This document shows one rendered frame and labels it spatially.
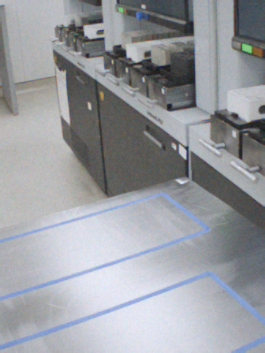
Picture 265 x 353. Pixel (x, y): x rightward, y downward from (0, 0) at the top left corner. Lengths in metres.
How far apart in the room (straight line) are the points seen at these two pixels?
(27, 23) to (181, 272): 4.04
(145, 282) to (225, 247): 0.14
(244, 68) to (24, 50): 3.47
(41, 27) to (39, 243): 3.93
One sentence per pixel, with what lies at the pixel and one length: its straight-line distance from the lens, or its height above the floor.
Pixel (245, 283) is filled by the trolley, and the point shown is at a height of 0.82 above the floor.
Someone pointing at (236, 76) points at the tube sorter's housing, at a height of 0.89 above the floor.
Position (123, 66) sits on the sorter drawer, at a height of 0.80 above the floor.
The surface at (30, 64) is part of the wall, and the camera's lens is 4.67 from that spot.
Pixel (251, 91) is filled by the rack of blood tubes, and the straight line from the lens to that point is 1.30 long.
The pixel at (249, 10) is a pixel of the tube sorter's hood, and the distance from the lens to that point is 1.23.
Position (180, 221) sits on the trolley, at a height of 0.82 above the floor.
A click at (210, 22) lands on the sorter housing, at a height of 1.01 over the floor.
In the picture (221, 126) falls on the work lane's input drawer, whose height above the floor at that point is 0.79.
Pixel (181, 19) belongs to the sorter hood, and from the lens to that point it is 1.56.
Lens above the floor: 1.23
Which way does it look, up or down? 26 degrees down
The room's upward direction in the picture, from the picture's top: 4 degrees counter-clockwise
